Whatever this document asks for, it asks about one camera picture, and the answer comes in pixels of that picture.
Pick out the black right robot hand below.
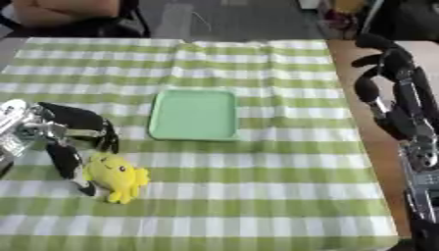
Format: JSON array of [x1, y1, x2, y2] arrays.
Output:
[[350, 32, 439, 142]]

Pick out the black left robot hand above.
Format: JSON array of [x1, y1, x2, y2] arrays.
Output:
[[24, 101, 122, 197]]

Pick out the green tray box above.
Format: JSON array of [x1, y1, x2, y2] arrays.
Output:
[[145, 88, 242, 142]]

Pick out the yellow octopus soft toy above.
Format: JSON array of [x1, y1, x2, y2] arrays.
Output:
[[82, 152, 153, 205]]

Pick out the person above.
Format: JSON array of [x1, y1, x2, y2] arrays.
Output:
[[0, 0, 123, 28]]

